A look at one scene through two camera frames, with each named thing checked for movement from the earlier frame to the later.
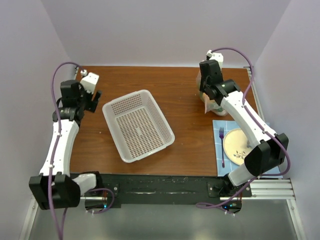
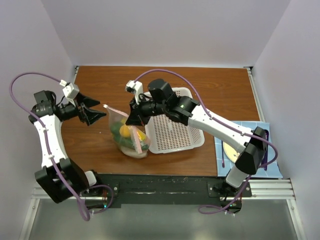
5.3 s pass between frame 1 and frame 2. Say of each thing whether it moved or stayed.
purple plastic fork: stayed
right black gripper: moved
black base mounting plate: stayed
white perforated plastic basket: moved
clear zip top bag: moved
